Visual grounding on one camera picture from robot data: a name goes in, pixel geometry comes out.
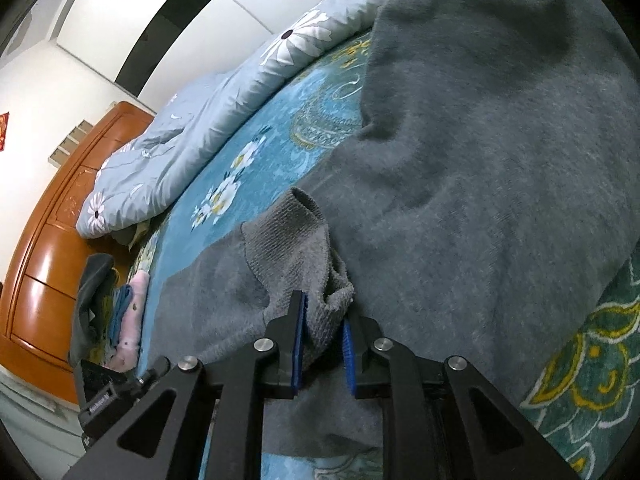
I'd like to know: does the teal floral bed blanket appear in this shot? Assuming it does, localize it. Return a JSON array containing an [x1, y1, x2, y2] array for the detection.
[[134, 34, 639, 479]]

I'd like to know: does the pink folded garment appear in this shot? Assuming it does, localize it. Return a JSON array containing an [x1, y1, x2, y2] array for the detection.
[[107, 270, 150, 373]]

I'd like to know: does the dark grey garment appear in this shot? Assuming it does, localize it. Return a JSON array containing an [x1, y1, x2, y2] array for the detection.
[[67, 252, 118, 367]]

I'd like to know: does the red wall decoration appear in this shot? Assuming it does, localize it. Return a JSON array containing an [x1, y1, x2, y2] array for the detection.
[[0, 113, 10, 152]]

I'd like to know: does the white black sliding wardrobe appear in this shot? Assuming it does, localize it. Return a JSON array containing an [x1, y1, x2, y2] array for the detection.
[[56, 0, 321, 110]]

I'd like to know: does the small dark blue garment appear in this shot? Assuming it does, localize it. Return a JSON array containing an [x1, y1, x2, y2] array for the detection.
[[107, 284, 134, 347]]

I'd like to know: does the grey knit sweater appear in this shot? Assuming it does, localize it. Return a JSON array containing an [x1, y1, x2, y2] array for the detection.
[[149, 0, 639, 457]]

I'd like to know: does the orange wooden headboard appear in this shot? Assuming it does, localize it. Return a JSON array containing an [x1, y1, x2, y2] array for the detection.
[[1, 101, 152, 405]]

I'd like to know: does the light blue floral duvet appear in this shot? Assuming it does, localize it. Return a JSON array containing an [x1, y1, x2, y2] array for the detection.
[[76, 0, 387, 238]]

